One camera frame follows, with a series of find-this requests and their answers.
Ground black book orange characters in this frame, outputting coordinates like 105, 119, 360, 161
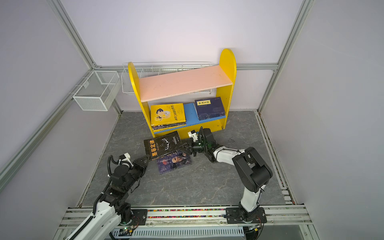
144, 131, 183, 160

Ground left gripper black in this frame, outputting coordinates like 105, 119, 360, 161
124, 154, 150, 192

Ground thin yellow book underneath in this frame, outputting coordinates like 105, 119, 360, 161
150, 103, 187, 127

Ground white mesh box basket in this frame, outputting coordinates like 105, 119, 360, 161
73, 71, 121, 112

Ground navy book yellow label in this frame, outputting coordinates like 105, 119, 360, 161
198, 113, 226, 121
194, 97, 225, 116

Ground black book white characters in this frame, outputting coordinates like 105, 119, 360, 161
152, 122, 186, 132

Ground white vent grille panel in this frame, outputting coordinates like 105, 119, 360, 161
112, 226, 246, 240

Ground aluminium rail with colourful strip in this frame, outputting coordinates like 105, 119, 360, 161
58, 204, 313, 230

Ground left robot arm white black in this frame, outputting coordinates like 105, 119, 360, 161
67, 155, 150, 240

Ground white wire rack basket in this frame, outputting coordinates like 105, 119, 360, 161
120, 62, 216, 95

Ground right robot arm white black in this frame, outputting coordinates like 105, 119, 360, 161
185, 128, 273, 220

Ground yellow shelf with pink and blue boards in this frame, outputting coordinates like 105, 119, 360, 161
128, 49, 237, 139

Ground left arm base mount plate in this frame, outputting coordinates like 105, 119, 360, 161
128, 209, 148, 226

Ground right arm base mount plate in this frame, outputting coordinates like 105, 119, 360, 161
224, 207, 267, 224

